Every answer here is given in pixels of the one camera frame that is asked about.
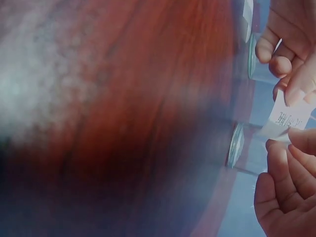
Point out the person's left hand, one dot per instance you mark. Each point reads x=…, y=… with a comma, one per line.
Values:
x=298, y=29

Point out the person's right hand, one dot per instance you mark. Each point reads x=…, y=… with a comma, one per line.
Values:
x=291, y=197

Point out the person's right fingers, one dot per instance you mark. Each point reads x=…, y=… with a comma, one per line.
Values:
x=274, y=197

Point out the person's right thumb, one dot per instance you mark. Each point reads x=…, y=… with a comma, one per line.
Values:
x=303, y=142

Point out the person's left thumb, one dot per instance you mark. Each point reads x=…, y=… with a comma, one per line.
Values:
x=302, y=79

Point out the person's left fingers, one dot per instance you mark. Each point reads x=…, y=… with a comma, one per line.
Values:
x=276, y=53

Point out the white paper label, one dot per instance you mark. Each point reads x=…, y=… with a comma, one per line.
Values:
x=284, y=116

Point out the clear glass jar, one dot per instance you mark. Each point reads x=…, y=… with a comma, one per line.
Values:
x=247, y=153
x=264, y=71
x=247, y=19

